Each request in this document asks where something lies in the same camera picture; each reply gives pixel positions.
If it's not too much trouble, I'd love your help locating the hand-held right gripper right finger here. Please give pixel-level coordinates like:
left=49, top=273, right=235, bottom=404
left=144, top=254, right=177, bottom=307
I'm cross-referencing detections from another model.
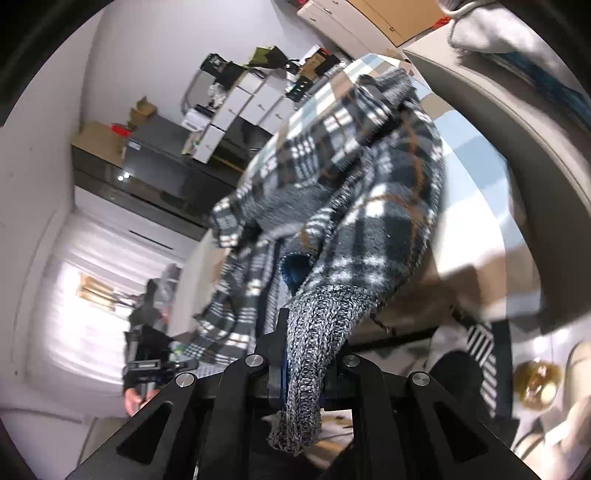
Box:
left=322, top=353, right=541, bottom=480

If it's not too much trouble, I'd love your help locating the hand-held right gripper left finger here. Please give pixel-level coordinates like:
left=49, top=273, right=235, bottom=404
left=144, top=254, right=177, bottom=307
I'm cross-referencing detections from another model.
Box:
left=65, top=307, right=289, bottom=480

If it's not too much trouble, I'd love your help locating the plaid fleece knit cardigan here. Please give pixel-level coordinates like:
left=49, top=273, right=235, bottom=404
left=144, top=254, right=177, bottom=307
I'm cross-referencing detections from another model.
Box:
left=194, top=69, right=446, bottom=453

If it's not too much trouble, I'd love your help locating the person's left hand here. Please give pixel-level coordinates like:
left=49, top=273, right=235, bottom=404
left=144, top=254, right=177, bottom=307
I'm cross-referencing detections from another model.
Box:
left=122, top=385, right=158, bottom=414

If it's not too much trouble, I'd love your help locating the white sheer curtain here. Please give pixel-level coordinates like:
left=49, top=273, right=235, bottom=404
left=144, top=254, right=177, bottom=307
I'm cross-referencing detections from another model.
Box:
left=28, top=217, right=185, bottom=407

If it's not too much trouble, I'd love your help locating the white wardrobe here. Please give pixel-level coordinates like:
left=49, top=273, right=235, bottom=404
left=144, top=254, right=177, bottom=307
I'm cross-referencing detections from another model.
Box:
left=74, top=189, right=204, bottom=259

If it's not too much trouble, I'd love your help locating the black white striped rug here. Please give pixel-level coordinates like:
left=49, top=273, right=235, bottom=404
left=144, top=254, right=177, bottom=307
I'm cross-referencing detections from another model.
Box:
left=464, top=320, right=499, bottom=416

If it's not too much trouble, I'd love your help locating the dark glass cabinet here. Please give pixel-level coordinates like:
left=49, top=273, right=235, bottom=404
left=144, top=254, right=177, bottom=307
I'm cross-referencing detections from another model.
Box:
left=71, top=121, right=218, bottom=227

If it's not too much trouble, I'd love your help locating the gold round object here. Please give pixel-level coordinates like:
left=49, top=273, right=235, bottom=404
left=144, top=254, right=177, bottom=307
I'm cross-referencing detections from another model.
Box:
left=512, top=360, right=561, bottom=409

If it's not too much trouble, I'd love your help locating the open cardboard box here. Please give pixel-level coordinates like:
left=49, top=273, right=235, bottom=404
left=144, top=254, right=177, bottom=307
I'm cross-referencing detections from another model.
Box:
left=129, top=97, right=158, bottom=129

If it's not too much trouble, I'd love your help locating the white desk with drawers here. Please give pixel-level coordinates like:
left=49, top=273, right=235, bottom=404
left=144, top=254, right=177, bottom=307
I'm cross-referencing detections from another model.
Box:
left=182, top=69, right=301, bottom=164

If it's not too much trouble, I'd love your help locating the black box with yellow dots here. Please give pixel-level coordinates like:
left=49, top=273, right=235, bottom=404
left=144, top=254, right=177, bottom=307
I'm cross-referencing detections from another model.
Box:
left=284, top=78, right=315, bottom=100

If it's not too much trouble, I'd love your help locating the black pouch with white label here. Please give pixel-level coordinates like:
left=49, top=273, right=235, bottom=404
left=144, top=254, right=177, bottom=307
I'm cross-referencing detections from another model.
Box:
left=201, top=53, right=241, bottom=86

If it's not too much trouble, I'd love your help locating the black flat box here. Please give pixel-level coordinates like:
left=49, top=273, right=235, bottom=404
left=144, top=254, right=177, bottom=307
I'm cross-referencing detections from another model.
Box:
left=316, top=58, right=347, bottom=77

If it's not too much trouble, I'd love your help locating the dark green bouquet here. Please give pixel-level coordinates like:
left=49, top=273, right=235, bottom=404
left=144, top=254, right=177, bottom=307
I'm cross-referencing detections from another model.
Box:
left=249, top=45, right=289, bottom=70

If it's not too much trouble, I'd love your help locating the brown open box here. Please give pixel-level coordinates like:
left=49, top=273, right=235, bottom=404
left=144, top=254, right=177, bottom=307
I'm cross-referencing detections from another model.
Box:
left=300, top=45, right=333, bottom=70

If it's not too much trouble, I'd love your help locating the wooden door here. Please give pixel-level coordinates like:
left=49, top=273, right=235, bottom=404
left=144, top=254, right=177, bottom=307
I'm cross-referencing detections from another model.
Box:
left=346, top=0, right=444, bottom=47

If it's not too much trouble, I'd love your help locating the light grey garment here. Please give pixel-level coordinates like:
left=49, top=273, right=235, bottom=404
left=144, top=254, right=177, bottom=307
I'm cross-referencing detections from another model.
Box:
left=445, top=0, right=591, bottom=121

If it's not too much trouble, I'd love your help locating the arched grey metal frame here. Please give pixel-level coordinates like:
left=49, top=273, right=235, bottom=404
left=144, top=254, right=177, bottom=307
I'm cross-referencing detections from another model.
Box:
left=179, top=69, right=208, bottom=116

